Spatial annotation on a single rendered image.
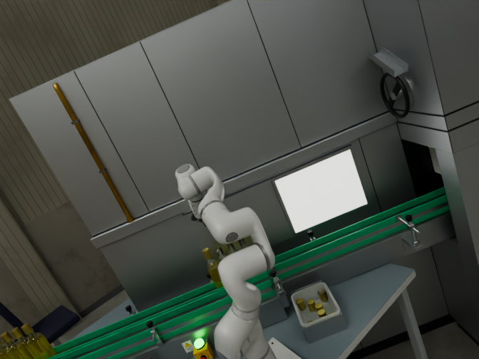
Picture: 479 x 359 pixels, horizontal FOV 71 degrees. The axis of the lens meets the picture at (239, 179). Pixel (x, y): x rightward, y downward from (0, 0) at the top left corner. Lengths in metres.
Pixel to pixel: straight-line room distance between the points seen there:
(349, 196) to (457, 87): 0.68
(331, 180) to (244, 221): 0.85
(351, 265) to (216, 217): 0.92
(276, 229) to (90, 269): 3.13
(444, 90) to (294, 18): 0.69
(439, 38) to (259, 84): 0.72
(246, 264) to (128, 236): 0.97
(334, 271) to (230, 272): 0.86
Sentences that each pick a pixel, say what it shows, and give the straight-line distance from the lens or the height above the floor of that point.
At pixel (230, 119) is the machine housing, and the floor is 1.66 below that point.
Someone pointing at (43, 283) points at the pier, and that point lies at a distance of 4.40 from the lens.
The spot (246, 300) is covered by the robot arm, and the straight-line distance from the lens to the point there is 0.99.
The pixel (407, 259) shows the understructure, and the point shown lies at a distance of 2.14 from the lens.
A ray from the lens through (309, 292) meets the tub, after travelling 1.67.
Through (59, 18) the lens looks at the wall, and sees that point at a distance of 4.64.
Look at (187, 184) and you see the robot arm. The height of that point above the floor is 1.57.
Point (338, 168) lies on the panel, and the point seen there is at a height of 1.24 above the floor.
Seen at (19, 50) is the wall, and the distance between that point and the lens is 4.49.
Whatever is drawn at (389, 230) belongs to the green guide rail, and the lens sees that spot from 1.76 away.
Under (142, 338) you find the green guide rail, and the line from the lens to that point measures 1.76.
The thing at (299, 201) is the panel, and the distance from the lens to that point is 1.73.
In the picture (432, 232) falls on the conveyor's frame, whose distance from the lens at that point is 1.85.
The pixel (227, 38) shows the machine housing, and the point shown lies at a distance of 1.62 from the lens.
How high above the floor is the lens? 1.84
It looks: 16 degrees down
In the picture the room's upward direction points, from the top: 24 degrees counter-clockwise
